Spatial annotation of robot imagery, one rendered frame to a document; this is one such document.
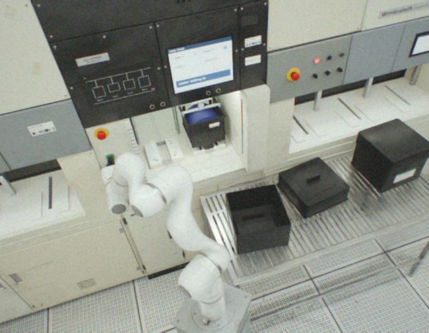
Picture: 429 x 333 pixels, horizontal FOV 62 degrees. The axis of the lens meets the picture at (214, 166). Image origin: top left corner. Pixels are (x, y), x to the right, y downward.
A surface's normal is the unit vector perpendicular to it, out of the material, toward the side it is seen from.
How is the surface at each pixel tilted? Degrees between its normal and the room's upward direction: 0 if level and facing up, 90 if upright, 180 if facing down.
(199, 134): 90
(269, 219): 0
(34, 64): 90
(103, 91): 90
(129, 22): 90
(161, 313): 0
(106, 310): 0
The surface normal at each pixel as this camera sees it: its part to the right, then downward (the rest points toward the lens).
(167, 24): 0.31, 0.65
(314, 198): -0.07, -0.71
